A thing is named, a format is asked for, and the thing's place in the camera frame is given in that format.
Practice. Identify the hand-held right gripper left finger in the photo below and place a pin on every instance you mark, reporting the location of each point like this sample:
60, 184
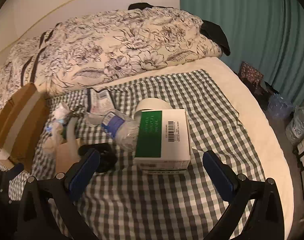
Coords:
85, 171

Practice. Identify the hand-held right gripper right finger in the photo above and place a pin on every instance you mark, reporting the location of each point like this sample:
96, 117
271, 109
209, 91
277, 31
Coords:
220, 177

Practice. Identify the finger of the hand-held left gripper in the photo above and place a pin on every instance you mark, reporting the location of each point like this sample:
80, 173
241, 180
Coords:
16, 169

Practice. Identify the dark transparent cup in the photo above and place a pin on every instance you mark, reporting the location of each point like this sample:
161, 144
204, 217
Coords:
105, 155

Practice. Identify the brown cardboard box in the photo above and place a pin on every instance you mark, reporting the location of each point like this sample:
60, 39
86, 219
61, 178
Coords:
19, 120

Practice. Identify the white tissue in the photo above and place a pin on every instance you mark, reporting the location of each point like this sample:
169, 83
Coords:
60, 112

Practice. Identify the green and white carton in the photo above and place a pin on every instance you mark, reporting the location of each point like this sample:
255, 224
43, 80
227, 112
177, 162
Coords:
164, 140

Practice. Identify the small green item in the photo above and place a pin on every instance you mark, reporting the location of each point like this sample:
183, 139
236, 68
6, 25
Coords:
64, 133

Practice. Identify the crushed blue label plastic bottle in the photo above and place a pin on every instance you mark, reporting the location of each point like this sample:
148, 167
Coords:
117, 125

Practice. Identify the bunch of keys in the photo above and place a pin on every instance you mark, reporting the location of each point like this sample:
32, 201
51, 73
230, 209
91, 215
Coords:
77, 113

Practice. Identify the printed plastic packet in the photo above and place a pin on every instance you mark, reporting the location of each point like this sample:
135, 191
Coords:
99, 100

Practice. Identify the grey checkered blanket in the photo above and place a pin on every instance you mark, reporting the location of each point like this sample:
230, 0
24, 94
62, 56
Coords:
192, 100

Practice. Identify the dark bag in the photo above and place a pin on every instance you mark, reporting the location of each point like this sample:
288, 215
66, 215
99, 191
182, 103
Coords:
263, 96

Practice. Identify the white paper roll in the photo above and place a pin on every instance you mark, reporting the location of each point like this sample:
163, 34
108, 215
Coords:
152, 103

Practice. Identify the floral fabric bag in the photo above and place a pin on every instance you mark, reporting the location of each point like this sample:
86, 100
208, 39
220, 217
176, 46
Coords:
251, 76

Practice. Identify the floral print duvet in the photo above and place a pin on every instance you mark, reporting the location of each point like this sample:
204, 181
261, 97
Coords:
117, 47

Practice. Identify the black cloth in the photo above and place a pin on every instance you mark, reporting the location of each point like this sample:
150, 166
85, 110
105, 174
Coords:
214, 35
139, 5

